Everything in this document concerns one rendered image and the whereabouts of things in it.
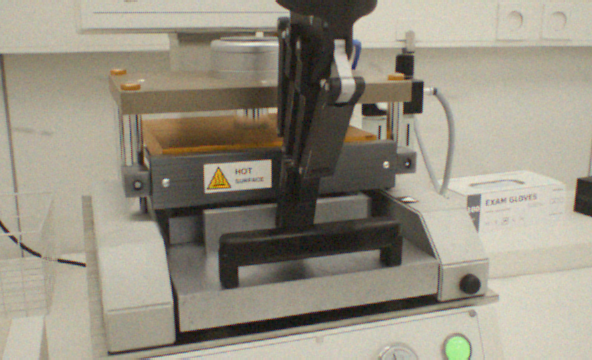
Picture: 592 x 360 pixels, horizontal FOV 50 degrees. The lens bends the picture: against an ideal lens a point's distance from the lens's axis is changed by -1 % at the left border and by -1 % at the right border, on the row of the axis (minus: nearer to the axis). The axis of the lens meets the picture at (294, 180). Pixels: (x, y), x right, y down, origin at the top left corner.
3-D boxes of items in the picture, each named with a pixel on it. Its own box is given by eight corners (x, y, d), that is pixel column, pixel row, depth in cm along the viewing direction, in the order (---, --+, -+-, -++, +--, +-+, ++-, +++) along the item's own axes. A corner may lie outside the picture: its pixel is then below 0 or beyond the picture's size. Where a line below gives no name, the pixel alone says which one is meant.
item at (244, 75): (110, 145, 77) (102, 35, 74) (348, 130, 87) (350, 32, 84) (127, 197, 55) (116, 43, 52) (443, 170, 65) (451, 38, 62)
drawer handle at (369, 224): (218, 280, 50) (217, 231, 49) (391, 257, 55) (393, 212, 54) (224, 290, 49) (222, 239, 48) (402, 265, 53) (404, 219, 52)
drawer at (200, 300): (140, 225, 76) (136, 160, 74) (316, 207, 82) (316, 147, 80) (180, 342, 48) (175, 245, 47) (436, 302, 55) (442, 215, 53)
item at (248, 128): (143, 154, 72) (138, 69, 70) (327, 142, 79) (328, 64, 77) (164, 194, 56) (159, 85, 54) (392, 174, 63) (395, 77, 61)
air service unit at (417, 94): (329, 165, 88) (330, 54, 84) (424, 157, 92) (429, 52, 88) (344, 173, 83) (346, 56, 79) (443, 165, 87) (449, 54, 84)
